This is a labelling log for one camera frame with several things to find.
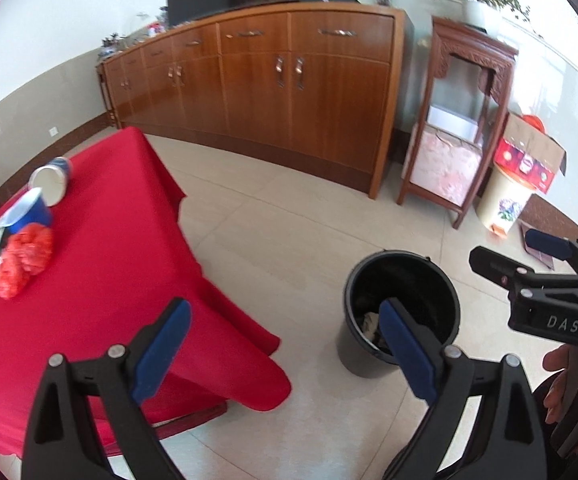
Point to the red tablecloth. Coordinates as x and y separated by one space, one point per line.
109 240

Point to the black plastic bucket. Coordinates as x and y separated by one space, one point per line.
361 355

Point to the long wooden sideboard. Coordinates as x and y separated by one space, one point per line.
319 110

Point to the white paper cup blue print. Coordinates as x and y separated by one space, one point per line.
49 180

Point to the white floral waste bin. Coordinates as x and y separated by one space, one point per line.
499 200

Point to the blue white potted plant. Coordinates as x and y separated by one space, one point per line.
110 45

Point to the carved wooden stand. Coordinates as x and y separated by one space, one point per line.
491 75

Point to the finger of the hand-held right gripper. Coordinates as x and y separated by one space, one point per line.
491 262
549 244

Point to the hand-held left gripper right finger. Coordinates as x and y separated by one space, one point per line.
409 355

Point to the red mesh bag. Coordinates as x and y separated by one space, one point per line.
24 255

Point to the crumpled white paper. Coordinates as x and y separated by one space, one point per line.
369 322

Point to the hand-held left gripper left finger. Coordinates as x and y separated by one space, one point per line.
161 355

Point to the white wall socket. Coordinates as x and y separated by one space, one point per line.
53 130

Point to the white flat box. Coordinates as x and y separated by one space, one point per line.
449 120

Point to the red printed cardboard box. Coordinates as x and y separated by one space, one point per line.
529 155

